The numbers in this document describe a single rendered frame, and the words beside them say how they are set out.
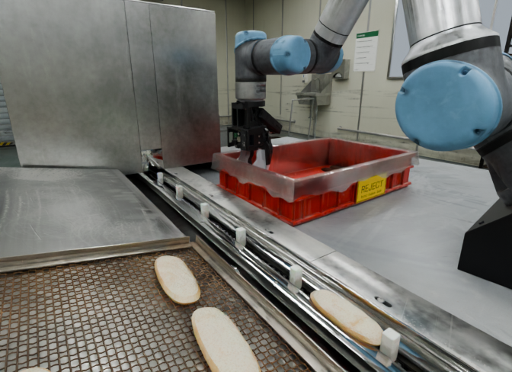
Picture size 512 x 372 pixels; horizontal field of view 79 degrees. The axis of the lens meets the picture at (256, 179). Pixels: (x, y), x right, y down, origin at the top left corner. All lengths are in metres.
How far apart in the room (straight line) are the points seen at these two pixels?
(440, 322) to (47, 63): 0.87
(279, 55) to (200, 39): 0.37
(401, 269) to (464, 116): 0.25
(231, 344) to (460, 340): 0.23
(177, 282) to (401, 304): 0.25
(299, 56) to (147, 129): 0.47
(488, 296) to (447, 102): 0.28
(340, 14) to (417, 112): 0.34
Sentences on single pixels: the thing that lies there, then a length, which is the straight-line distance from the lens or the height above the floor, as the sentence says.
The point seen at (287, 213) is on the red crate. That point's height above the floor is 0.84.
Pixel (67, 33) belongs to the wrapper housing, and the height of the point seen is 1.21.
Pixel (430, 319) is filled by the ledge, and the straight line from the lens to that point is 0.41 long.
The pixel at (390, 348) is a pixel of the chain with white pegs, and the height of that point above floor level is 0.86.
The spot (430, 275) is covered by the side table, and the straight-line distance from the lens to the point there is 0.57.
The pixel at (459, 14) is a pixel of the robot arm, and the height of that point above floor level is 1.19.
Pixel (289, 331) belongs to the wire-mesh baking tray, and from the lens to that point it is 0.31.
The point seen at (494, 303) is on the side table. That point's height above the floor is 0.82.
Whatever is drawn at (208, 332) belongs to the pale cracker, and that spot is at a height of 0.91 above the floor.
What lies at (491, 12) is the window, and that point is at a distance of 5.04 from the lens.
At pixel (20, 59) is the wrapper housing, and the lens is 0.89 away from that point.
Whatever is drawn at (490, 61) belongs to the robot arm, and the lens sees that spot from 0.49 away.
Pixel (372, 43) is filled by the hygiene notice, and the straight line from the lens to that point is 5.79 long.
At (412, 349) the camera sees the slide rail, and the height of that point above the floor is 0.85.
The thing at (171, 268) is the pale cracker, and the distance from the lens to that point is 0.37.
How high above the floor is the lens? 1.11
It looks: 17 degrees down
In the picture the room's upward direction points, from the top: straight up
